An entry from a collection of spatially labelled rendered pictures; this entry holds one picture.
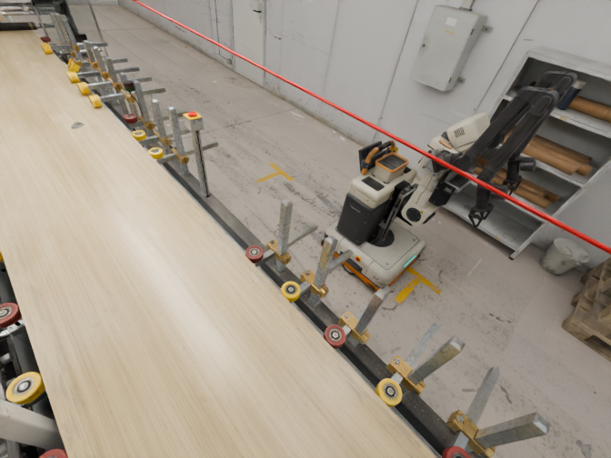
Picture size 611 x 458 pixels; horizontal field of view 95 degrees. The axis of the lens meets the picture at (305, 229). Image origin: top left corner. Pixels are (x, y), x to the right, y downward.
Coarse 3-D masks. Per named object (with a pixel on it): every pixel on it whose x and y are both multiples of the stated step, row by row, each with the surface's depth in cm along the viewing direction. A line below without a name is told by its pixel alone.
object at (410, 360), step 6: (432, 324) 121; (432, 330) 118; (426, 336) 116; (432, 336) 116; (420, 342) 114; (426, 342) 114; (414, 348) 113; (420, 348) 112; (414, 354) 110; (408, 360) 108; (414, 360) 109; (396, 372) 105; (396, 378) 103; (402, 378) 103
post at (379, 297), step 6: (378, 294) 95; (384, 294) 94; (372, 300) 98; (378, 300) 95; (384, 300) 96; (372, 306) 99; (378, 306) 97; (366, 312) 103; (372, 312) 101; (360, 318) 108; (366, 318) 105; (372, 318) 105; (360, 324) 110; (366, 324) 107; (360, 330) 112; (354, 342) 120
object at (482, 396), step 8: (488, 376) 106; (496, 376) 107; (488, 384) 104; (480, 392) 102; (488, 392) 102; (480, 400) 100; (472, 408) 98; (480, 408) 98; (472, 416) 96; (456, 440) 91; (464, 440) 91; (464, 448) 89
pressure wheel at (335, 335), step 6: (330, 330) 105; (336, 330) 105; (342, 330) 105; (324, 336) 104; (330, 336) 103; (336, 336) 103; (342, 336) 104; (330, 342) 102; (336, 342) 102; (342, 342) 102; (336, 348) 103
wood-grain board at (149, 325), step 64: (0, 64) 228; (64, 64) 244; (0, 128) 168; (64, 128) 176; (0, 192) 133; (64, 192) 138; (128, 192) 144; (64, 256) 113; (128, 256) 117; (192, 256) 121; (64, 320) 96; (128, 320) 99; (192, 320) 102; (256, 320) 105; (64, 384) 83; (128, 384) 85; (192, 384) 88; (256, 384) 90; (320, 384) 92; (128, 448) 75; (192, 448) 77; (256, 448) 79; (320, 448) 80; (384, 448) 82
